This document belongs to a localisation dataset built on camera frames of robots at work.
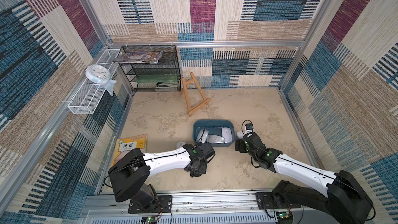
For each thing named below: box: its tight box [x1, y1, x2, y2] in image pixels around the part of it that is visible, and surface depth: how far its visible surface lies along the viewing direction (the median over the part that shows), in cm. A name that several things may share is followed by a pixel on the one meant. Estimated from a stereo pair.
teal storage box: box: [192, 119, 236, 148], surface depth 98 cm
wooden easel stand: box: [179, 72, 211, 118], surface depth 106 cm
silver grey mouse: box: [195, 127, 209, 144], surface depth 98 cm
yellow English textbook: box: [110, 134, 148, 167], surface depth 94 cm
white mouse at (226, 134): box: [221, 127, 233, 144], surface depth 96 cm
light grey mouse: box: [206, 134, 226, 144], surface depth 96 cm
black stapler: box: [156, 82, 177, 88], surface depth 111 cm
